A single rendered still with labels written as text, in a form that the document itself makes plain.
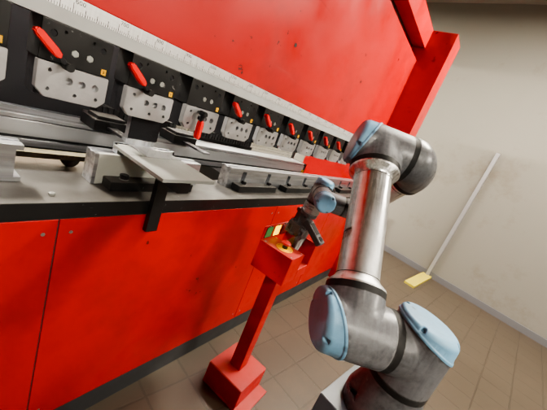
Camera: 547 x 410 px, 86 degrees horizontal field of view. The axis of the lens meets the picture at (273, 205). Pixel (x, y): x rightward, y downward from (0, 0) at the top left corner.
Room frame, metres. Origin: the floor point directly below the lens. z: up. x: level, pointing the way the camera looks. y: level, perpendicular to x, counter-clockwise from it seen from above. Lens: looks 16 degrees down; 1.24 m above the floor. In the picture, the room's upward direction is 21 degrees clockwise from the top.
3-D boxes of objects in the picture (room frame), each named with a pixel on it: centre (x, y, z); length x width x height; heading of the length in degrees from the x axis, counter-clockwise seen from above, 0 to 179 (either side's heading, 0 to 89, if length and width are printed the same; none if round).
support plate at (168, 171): (0.85, 0.35, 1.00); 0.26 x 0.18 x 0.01; 59
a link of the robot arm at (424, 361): (0.49, -0.34, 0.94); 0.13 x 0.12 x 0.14; 95
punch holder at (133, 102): (0.90, 0.49, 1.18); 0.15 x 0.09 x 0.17; 149
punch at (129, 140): (0.93, 0.48, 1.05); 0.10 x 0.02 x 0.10; 149
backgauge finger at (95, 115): (1.00, 0.61, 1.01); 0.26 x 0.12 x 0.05; 59
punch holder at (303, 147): (1.76, -0.03, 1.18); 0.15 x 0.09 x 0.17; 149
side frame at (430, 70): (2.96, -0.55, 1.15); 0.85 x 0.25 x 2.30; 59
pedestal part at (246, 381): (1.13, -0.14, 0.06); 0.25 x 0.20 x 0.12; 62
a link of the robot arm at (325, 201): (1.08, -0.18, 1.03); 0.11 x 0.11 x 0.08; 5
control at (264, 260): (1.14, -0.12, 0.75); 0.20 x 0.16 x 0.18; 152
